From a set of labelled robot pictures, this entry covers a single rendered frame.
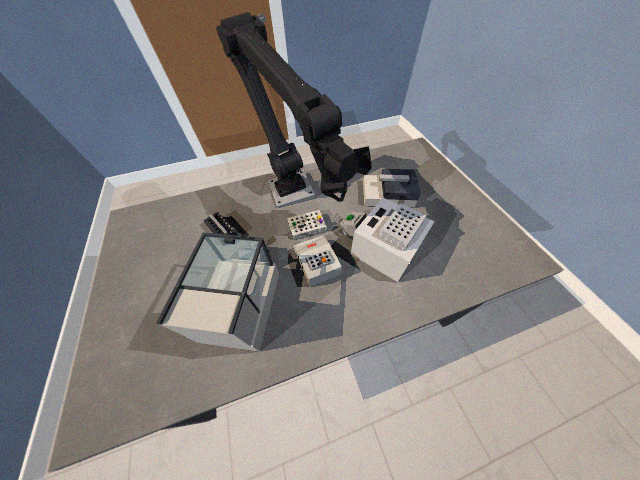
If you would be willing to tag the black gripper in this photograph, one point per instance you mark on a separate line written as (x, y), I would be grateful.
(328, 188)

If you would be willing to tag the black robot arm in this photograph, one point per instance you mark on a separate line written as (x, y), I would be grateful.
(319, 118)

